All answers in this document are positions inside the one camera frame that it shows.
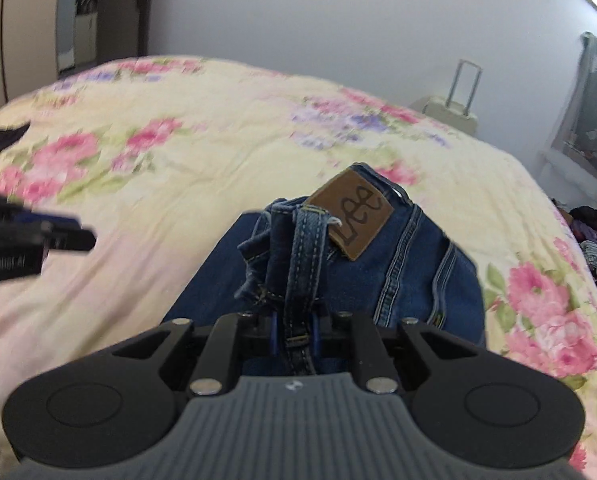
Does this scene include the dark brown door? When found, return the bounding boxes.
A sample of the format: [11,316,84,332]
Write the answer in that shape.
[97,0,151,64]

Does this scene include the blue denim jeans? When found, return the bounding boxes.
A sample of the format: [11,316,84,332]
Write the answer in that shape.
[167,162,486,376]

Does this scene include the black face mask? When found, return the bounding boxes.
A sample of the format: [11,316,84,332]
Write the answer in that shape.
[0,122,30,153]

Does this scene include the grey patterned window curtain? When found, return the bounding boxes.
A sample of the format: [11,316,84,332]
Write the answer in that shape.
[551,32,597,180]

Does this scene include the cream suitcase with handle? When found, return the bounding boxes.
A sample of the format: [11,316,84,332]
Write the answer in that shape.
[412,58,484,136]

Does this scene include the floral yellow bed quilt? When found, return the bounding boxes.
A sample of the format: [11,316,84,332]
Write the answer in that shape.
[0,56,597,479]

